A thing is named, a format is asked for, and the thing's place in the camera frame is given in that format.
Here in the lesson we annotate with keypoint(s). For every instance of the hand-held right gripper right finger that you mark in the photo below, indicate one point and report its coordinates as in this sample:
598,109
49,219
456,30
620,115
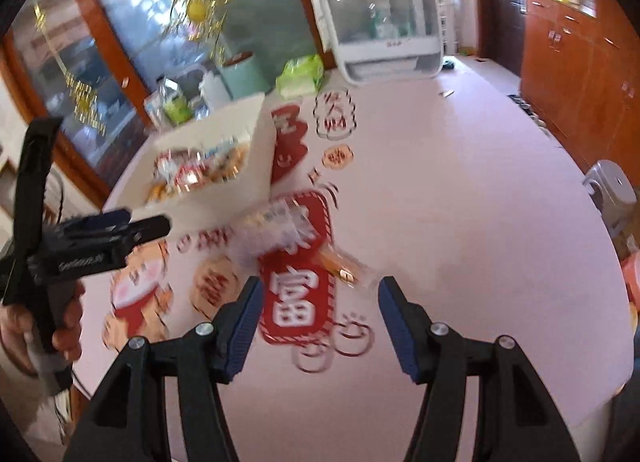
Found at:
397,332

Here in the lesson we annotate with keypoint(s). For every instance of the clear orange snack packet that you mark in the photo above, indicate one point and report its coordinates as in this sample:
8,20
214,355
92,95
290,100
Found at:
285,234

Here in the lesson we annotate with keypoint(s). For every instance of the teal canister brown lid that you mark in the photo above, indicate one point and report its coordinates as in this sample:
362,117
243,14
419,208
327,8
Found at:
245,81

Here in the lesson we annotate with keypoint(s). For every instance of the white plastic bin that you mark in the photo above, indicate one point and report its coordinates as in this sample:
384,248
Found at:
252,166

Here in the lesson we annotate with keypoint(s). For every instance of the wooden glass door cabinet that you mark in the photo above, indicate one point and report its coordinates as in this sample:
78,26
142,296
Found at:
125,16

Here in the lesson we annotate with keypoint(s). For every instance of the white squeeze bottle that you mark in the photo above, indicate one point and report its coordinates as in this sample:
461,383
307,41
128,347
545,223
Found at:
215,89

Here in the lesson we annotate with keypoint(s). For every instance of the pink printed tablecloth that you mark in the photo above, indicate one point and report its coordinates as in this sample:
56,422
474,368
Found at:
475,192

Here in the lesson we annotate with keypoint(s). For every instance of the plastic bottle green label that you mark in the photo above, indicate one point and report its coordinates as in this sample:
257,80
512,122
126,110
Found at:
177,106

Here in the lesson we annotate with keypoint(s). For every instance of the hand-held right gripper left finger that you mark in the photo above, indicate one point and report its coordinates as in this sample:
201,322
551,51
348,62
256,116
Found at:
245,327

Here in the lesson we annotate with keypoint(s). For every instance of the white storage box clear front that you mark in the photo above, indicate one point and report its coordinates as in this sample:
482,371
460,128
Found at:
380,69

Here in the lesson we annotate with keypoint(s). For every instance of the person's left hand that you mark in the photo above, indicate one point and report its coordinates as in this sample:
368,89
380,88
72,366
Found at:
67,337

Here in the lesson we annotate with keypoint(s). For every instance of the green tissue pack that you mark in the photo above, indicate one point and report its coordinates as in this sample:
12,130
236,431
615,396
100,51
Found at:
300,74

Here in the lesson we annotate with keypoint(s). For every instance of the pile of assorted snack packets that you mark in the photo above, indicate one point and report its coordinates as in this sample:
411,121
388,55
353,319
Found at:
200,166

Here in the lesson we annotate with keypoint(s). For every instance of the small black object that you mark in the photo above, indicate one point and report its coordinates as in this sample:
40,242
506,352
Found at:
447,64

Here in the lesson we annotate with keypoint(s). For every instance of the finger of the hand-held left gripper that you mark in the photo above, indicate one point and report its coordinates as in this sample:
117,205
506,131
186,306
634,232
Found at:
100,222
147,231

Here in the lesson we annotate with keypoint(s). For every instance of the brown wooden cabinet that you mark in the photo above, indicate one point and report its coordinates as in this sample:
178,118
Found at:
575,76

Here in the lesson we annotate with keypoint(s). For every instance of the grey plastic stool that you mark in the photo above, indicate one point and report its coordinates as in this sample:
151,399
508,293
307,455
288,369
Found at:
612,192

